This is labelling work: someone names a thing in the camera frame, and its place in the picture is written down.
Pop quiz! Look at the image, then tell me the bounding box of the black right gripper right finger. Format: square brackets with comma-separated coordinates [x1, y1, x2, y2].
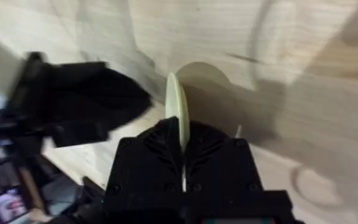
[183, 119, 264, 194]

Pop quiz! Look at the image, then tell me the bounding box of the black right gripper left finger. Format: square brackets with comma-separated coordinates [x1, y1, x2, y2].
[103, 116, 186, 203]

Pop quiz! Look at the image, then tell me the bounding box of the pale green plate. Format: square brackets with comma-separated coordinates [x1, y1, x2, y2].
[165, 72, 242, 192]

